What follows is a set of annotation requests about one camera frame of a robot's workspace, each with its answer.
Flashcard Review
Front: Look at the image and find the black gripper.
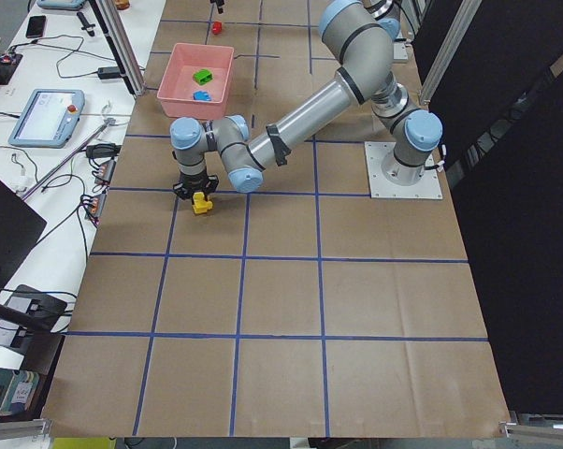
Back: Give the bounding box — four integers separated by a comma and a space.
172, 169, 219, 209

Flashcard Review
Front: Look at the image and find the yellow toy block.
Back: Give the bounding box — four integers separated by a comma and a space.
192, 192, 213, 215

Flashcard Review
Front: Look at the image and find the red toy block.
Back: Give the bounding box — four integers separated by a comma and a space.
211, 21, 224, 36

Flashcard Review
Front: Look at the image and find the green toy block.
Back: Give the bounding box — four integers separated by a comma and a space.
193, 68, 213, 85

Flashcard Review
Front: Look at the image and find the blue toy block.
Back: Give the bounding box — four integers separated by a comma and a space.
193, 91, 212, 102

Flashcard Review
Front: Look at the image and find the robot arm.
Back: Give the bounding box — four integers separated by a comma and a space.
170, 1, 445, 214

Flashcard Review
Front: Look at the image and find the pink plastic box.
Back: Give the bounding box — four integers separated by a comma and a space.
157, 43, 234, 120

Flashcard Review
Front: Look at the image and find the black power adapter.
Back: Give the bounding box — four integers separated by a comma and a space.
96, 66, 122, 80

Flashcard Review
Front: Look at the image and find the teach pendant tablet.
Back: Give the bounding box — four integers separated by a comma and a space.
8, 89, 85, 148

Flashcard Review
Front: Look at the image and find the black smartphone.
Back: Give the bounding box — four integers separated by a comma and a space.
25, 15, 47, 39

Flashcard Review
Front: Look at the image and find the black monitor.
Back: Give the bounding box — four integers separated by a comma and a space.
0, 181, 47, 289

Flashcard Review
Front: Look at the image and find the aluminium frame post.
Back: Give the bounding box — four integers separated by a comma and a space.
89, 0, 146, 97

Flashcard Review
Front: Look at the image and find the black camera stand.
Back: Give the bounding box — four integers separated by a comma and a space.
0, 284, 67, 331

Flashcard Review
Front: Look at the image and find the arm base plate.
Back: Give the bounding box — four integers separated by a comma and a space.
364, 141, 443, 200

